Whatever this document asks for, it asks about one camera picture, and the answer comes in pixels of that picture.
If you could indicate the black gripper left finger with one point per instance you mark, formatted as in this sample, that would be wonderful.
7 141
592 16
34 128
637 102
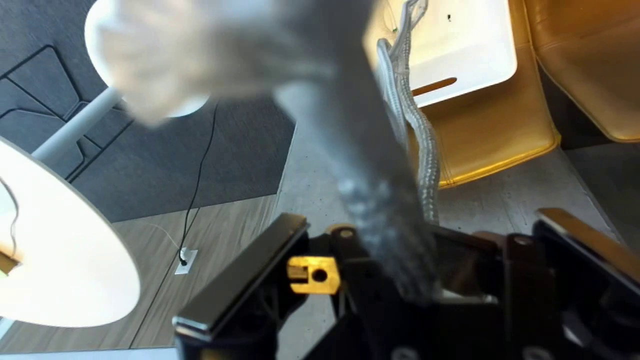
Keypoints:
232 286

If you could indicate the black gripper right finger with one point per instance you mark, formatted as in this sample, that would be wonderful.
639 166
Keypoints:
601 286

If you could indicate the white round pedestal table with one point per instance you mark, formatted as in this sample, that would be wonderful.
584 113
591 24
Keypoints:
53 253

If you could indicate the silver floor outlet box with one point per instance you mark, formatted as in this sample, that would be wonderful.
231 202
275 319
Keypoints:
187 261

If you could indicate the yellow slotted metal piece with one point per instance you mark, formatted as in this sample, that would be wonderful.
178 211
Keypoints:
302 282

